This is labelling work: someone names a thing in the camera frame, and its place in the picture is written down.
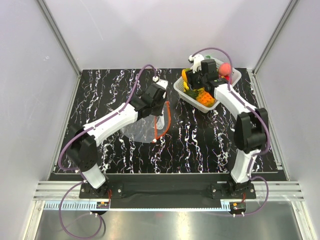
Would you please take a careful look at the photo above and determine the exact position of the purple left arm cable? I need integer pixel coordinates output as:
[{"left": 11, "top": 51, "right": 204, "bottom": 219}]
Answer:
[{"left": 58, "top": 64, "right": 160, "bottom": 238}]

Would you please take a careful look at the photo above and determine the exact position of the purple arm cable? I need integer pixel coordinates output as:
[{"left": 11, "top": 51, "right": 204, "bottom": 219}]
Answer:
[
  {"left": 58, "top": 64, "right": 160, "bottom": 238},
  {"left": 189, "top": 47, "right": 271, "bottom": 217}
]

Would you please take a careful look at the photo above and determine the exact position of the clear zip top bag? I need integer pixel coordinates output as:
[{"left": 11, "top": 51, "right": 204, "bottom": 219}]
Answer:
[{"left": 121, "top": 101, "right": 171, "bottom": 143}]

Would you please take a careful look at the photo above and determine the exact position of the red strawberry toy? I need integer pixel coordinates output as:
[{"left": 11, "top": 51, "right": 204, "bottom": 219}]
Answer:
[{"left": 224, "top": 75, "right": 232, "bottom": 82}]

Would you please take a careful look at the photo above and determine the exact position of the aluminium frame rail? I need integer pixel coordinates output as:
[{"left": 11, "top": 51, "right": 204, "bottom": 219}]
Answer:
[{"left": 253, "top": 181, "right": 304, "bottom": 202}]

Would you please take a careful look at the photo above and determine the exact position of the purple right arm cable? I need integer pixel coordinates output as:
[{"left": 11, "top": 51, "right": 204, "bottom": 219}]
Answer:
[{"left": 189, "top": 47, "right": 271, "bottom": 217}]

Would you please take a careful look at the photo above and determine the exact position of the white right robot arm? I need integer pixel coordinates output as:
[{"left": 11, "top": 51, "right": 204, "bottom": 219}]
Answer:
[{"left": 185, "top": 54, "right": 270, "bottom": 199}]

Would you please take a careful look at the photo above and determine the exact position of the yellow orange papaya toy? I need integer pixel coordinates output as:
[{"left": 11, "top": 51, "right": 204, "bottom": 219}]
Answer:
[{"left": 181, "top": 68, "right": 190, "bottom": 92}]

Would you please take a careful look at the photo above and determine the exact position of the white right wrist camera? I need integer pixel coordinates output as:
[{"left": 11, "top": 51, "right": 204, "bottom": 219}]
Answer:
[{"left": 188, "top": 54, "right": 205, "bottom": 73}]

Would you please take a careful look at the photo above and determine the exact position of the orange pineapple toy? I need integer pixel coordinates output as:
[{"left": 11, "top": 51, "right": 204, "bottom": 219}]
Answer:
[{"left": 196, "top": 89, "right": 216, "bottom": 108}]

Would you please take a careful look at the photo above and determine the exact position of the white slotted cable duct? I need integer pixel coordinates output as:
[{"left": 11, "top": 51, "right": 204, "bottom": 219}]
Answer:
[{"left": 43, "top": 200, "right": 110, "bottom": 211}]

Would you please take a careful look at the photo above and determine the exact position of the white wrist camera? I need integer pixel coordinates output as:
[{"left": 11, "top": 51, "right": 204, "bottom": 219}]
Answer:
[
  {"left": 188, "top": 54, "right": 205, "bottom": 73},
  {"left": 152, "top": 76, "right": 168, "bottom": 90}
]

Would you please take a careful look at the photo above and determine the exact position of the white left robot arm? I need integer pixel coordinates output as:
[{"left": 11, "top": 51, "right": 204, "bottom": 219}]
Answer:
[{"left": 63, "top": 79, "right": 171, "bottom": 198}]

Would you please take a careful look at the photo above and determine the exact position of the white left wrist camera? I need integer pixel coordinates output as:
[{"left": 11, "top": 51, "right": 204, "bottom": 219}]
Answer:
[{"left": 152, "top": 76, "right": 168, "bottom": 90}]

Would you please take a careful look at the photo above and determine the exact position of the pink peach toy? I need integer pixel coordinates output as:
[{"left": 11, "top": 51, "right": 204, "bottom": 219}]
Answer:
[{"left": 218, "top": 62, "right": 232, "bottom": 77}]

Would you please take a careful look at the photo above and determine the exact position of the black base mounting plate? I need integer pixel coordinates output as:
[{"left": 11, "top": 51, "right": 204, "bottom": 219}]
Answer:
[{"left": 79, "top": 173, "right": 256, "bottom": 210}]

